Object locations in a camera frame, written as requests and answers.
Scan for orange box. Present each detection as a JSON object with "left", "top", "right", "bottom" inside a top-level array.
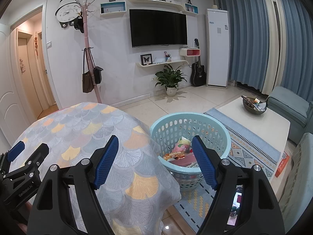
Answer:
[{"left": 275, "top": 152, "right": 290, "bottom": 178}]

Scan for white coffee table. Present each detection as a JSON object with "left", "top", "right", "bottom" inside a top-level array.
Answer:
[{"left": 217, "top": 97, "right": 291, "bottom": 201}]

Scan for potted green plant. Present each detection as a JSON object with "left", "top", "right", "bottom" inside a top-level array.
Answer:
[{"left": 155, "top": 64, "right": 187, "bottom": 97}]

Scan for blue patterned rug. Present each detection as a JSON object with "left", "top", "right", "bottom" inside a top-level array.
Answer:
[{"left": 171, "top": 108, "right": 282, "bottom": 233}]

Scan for orange snack packet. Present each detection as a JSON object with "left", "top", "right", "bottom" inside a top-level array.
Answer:
[{"left": 163, "top": 151, "right": 187, "bottom": 161}]

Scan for blue and cream curtains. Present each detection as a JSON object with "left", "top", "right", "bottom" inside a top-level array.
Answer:
[{"left": 210, "top": 0, "right": 313, "bottom": 103}]

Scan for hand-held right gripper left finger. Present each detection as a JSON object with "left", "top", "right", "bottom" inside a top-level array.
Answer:
[{"left": 27, "top": 135, "right": 119, "bottom": 235}]

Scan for panda wall clock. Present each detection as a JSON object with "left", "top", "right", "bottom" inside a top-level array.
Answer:
[{"left": 55, "top": 0, "right": 82, "bottom": 28}]

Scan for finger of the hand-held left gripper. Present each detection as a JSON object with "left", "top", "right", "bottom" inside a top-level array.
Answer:
[
  {"left": 4, "top": 143, "right": 51, "bottom": 180},
  {"left": 0, "top": 141, "right": 25, "bottom": 175}
]

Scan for grey-green sofa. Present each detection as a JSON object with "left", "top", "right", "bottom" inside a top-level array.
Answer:
[{"left": 279, "top": 132, "right": 313, "bottom": 217}]

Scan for white wavy high wall shelf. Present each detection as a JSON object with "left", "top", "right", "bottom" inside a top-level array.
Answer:
[{"left": 128, "top": 0, "right": 199, "bottom": 15}]

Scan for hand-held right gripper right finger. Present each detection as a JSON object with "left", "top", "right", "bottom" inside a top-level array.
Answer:
[{"left": 191, "top": 135, "right": 285, "bottom": 235}]

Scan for dark bowl with snacks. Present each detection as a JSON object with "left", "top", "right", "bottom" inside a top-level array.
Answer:
[{"left": 242, "top": 95, "right": 267, "bottom": 115}]

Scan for white panel door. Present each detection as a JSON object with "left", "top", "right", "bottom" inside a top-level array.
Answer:
[{"left": 0, "top": 23, "right": 33, "bottom": 134}]

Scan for white standing air conditioner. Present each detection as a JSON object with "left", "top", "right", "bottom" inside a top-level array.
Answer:
[{"left": 206, "top": 8, "right": 230, "bottom": 88}]

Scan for wide blue box shelf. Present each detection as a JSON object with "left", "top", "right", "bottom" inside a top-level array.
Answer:
[{"left": 100, "top": 1, "right": 126, "bottom": 15}]

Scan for pink coat rack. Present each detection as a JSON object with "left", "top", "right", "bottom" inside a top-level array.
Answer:
[{"left": 73, "top": 0, "right": 103, "bottom": 104}]

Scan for small black bag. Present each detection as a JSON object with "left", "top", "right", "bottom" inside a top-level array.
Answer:
[{"left": 94, "top": 66, "right": 104, "bottom": 84}]

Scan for red and white box shelf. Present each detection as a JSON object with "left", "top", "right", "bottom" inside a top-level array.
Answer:
[{"left": 179, "top": 48, "right": 201, "bottom": 57}]

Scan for white wavy low wall shelf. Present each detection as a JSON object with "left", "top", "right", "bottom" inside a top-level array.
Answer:
[{"left": 136, "top": 59, "right": 188, "bottom": 68}]

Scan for brown tote bag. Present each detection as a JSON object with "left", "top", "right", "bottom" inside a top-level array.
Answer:
[{"left": 82, "top": 49, "right": 93, "bottom": 93}]

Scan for black acoustic guitar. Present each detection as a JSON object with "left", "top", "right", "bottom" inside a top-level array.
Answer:
[{"left": 191, "top": 38, "right": 206, "bottom": 87}]

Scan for pink tissue pack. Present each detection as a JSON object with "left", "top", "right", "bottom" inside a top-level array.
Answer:
[{"left": 170, "top": 158, "right": 196, "bottom": 168}]

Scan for wooden hallway door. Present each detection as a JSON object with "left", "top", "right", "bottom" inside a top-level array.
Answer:
[{"left": 16, "top": 31, "right": 40, "bottom": 118}]

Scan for black wall television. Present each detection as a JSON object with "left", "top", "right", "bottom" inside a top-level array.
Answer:
[{"left": 129, "top": 9, "right": 187, "bottom": 48}]

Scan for light blue plastic basket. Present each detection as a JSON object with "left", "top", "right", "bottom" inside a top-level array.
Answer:
[{"left": 150, "top": 113, "right": 231, "bottom": 189}]

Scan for blue-grey armchair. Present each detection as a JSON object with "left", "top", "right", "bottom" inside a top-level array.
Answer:
[{"left": 265, "top": 86, "right": 311, "bottom": 133}]

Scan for black cap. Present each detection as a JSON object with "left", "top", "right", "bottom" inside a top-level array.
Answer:
[{"left": 73, "top": 16, "right": 85, "bottom": 33}]

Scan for framed butterfly picture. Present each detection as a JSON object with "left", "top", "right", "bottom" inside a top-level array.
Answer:
[{"left": 140, "top": 54, "right": 153, "bottom": 66}]

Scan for pink peach drink bottle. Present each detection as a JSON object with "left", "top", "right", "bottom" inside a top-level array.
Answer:
[{"left": 171, "top": 137, "right": 192, "bottom": 153}]

